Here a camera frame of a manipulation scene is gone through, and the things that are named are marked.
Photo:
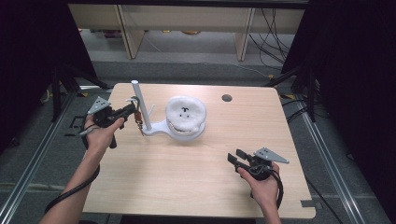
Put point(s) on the silver-rimmed white bowl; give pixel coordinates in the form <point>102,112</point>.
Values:
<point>186,132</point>

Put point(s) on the white tree-shaped hanger stand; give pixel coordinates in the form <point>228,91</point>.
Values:
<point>140,99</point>

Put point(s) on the aluminium floor rail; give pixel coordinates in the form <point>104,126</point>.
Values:
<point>34,161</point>
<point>330,161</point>

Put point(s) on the grey tape strip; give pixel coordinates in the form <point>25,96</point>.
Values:
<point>308,203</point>

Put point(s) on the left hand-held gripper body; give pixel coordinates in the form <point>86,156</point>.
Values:
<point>104,116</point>

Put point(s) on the person's left hand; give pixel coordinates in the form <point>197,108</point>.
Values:
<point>99,137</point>

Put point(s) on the round grey table grommet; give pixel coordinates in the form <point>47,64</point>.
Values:
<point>227,98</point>

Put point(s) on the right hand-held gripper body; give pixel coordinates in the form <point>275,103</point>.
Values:
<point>260,169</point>

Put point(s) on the black metal stand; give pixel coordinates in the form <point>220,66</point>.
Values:
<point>56,93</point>
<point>311,93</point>

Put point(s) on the light wooden shelf unit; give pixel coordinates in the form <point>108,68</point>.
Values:
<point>186,18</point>

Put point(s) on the black curtain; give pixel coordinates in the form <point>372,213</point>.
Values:
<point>358,77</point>
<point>31,62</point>

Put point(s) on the person's right hand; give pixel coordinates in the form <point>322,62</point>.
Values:
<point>266,191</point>

